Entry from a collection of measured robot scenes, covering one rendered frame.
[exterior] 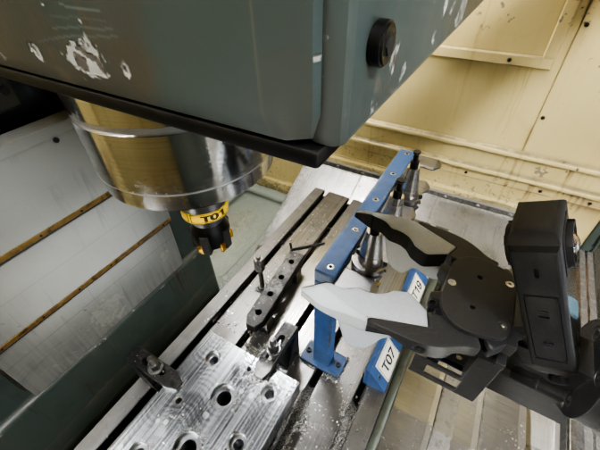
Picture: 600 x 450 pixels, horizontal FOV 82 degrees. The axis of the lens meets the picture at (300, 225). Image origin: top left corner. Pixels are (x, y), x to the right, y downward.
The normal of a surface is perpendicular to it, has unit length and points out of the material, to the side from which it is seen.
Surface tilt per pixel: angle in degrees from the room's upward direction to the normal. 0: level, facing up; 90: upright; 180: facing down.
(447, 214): 24
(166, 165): 90
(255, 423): 0
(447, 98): 90
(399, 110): 90
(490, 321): 2
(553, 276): 92
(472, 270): 2
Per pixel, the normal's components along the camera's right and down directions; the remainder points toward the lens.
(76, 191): 0.89, 0.28
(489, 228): -0.22, -0.43
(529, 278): -0.54, 0.59
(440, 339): 0.00, -0.73
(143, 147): 0.01, 0.66
